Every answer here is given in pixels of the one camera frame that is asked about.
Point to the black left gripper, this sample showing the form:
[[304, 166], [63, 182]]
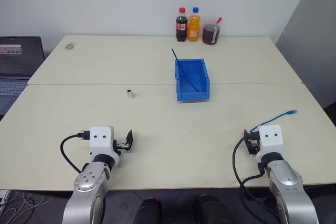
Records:
[[121, 145]]

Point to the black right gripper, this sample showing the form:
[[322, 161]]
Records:
[[254, 144]]

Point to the white 3D-printed ethernet socket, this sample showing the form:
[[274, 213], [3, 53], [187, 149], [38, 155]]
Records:
[[130, 95]]

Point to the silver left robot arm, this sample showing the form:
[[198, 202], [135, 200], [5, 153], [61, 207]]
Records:
[[89, 182]]

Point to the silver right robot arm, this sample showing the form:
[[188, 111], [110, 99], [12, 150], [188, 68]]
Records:
[[286, 179]]

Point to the blue plastic storage bin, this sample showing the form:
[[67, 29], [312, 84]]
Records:
[[193, 95]]

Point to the dark rounded shape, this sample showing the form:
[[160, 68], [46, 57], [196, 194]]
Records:
[[212, 211], [148, 212]]

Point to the thin black stick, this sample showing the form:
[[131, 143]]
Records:
[[176, 57]]

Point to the clear tape roll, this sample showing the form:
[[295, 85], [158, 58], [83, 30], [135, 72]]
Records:
[[70, 47]]

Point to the orange soda bottle blue cap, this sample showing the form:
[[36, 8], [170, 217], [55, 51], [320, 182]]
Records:
[[194, 30]]

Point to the grey board panel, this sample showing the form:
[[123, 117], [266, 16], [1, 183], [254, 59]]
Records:
[[312, 37]]

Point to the cola bottle red cap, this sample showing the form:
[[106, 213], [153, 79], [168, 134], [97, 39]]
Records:
[[181, 28]]

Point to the grey open laptop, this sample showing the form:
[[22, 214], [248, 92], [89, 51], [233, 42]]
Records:
[[15, 58]]

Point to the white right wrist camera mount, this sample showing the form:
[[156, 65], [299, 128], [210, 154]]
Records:
[[271, 142]]

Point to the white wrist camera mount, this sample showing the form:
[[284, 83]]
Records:
[[101, 142], [271, 142]]

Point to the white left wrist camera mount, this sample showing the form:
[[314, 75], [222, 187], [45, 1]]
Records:
[[101, 142]]

